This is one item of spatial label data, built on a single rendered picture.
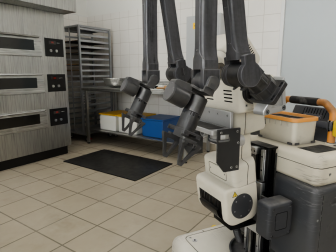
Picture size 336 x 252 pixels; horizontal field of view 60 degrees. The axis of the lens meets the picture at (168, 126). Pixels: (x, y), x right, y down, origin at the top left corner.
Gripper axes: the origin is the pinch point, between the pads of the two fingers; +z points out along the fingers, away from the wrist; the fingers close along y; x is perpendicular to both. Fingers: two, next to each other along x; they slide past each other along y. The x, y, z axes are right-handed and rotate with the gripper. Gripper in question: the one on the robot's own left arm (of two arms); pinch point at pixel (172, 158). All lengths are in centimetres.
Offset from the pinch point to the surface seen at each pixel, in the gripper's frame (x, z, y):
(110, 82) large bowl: 59, -43, -360
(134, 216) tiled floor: 64, 64, -131
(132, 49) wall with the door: 79, -111, -397
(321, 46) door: 213, -165, -159
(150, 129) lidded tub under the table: 119, -3, -293
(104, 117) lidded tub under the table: 74, 8, -369
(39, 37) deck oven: -50, -52, -318
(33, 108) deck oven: -25, 30, -315
